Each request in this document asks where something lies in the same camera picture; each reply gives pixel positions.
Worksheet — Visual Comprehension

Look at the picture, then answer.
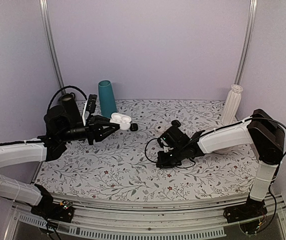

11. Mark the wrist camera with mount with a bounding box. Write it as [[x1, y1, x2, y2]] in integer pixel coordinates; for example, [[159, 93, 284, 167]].
[[82, 94, 97, 126], [157, 138, 173, 153]]

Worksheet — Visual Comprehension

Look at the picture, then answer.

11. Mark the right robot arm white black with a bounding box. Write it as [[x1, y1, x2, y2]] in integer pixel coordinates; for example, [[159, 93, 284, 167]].
[[156, 109, 285, 218]]

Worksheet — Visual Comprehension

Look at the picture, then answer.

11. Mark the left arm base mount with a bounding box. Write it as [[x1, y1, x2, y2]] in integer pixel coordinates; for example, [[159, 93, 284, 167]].
[[31, 184, 75, 223]]

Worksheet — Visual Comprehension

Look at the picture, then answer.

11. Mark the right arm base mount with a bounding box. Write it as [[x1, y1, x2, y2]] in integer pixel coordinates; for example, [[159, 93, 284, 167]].
[[223, 197, 267, 223]]

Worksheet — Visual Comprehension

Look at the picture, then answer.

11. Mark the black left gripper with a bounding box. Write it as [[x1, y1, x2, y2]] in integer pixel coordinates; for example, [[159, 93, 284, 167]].
[[58, 114, 120, 145]]

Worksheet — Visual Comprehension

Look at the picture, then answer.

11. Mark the black earbud case left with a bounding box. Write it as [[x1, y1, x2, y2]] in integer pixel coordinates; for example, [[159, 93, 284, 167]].
[[130, 123, 138, 132]]

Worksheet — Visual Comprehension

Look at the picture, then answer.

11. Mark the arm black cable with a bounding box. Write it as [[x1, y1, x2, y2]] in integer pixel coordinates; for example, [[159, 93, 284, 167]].
[[46, 85, 87, 113], [144, 117, 286, 226]]

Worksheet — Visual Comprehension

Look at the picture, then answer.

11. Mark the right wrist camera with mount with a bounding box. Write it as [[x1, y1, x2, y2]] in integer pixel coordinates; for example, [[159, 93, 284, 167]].
[[157, 138, 173, 153]]

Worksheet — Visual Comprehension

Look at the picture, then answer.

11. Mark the right metal frame post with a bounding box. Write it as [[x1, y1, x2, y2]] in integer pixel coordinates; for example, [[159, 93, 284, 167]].
[[234, 0, 258, 85]]

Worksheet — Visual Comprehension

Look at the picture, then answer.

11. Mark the metal front rail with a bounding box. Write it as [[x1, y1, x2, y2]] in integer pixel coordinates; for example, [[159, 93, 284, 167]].
[[5, 194, 286, 240]]

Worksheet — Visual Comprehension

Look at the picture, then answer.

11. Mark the teal tapered vase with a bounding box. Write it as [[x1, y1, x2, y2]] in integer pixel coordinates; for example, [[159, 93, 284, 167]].
[[98, 80, 117, 118]]

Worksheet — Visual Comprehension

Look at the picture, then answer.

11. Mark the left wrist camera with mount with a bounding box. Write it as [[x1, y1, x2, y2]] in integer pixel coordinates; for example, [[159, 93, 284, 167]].
[[82, 94, 97, 126]]

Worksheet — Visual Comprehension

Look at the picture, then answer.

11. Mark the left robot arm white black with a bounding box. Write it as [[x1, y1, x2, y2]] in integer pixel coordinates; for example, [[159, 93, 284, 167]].
[[0, 105, 131, 217]]

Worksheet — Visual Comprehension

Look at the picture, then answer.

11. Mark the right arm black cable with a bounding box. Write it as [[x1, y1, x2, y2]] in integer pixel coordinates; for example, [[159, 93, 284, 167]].
[[144, 117, 286, 226]]

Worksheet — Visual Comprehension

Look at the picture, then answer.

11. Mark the black earbud case right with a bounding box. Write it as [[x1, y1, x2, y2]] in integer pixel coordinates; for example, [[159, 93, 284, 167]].
[[171, 120, 181, 128]]

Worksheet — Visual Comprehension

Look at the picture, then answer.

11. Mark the left metal frame post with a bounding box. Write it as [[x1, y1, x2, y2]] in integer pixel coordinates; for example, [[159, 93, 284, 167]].
[[39, 0, 65, 89]]

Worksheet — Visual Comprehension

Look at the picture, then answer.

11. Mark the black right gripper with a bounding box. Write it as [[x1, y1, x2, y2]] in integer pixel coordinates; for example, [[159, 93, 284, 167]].
[[156, 146, 185, 170]]

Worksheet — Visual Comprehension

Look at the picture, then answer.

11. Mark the metal frame post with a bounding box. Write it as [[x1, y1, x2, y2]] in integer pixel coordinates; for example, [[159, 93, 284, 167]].
[[234, 0, 258, 85], [39, 0, 65, 89]]

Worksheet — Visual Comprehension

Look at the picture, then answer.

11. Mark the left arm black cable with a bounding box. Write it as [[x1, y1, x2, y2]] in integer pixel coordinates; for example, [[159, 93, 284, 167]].
[[46, 85, 87, 113]]

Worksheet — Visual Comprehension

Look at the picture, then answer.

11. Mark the black earbud case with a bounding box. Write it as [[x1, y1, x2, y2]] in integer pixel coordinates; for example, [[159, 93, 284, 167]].
[[171, 120, 181, 128], [130, 123, 138, 132]]

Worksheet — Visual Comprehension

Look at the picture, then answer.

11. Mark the white ribbed vase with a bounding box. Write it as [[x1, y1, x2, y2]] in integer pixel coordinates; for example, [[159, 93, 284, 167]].
[[221, 84, 243, 125]]

